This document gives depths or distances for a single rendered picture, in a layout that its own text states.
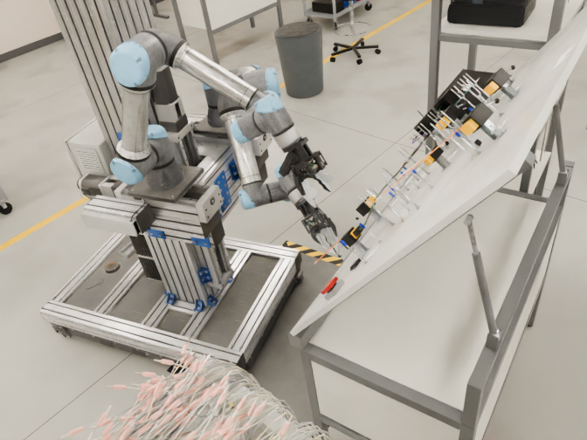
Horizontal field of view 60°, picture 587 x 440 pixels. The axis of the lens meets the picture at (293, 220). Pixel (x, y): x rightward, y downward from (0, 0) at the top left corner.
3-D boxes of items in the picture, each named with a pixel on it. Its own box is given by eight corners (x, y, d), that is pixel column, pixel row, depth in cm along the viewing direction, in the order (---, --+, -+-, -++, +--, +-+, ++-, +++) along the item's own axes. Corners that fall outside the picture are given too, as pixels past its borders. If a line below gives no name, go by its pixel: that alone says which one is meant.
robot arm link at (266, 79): (224, 69, 232) (238, 75, 182) (257, 62, 234) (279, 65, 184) (231, 96, 237) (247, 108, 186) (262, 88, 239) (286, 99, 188)
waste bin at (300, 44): (281, 102, 507) (272, 40, 468) (284, 83, 543) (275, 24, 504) (328, 98, 502) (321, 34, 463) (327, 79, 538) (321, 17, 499)
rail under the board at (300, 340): (289, 344, 178) (286, 333, 174) (422, 168, 250) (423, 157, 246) (302, 350, 176) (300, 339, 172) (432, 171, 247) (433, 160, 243)
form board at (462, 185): (427, 160, 245) (424, 157, 245) (618, -18, 164) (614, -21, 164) (293, 336, 173) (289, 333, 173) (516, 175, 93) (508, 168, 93)
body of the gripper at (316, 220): (308, 236, 171) (290, 206, 174) (315, 237, 179) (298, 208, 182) (328, 223, 170) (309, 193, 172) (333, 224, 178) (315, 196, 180)
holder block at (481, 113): (521, 111, 125) (493, 86, 125) (498, 140, 122) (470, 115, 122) (510, 119, 130) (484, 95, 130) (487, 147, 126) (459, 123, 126)
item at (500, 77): (534, 75, 153) (511, 55, 153) (514, 99, 149) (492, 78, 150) (524, 83, 157) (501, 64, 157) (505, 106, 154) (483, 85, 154)
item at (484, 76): (434, 112, 240) (435, 99, 236) (460, 80, 261) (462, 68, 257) (507, 123, 224) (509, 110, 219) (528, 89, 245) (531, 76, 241)
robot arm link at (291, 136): (268, 140, 153) (284, 126, 158) (276, 152, 155) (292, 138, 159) (284, 134, 147) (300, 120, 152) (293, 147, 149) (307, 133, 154)
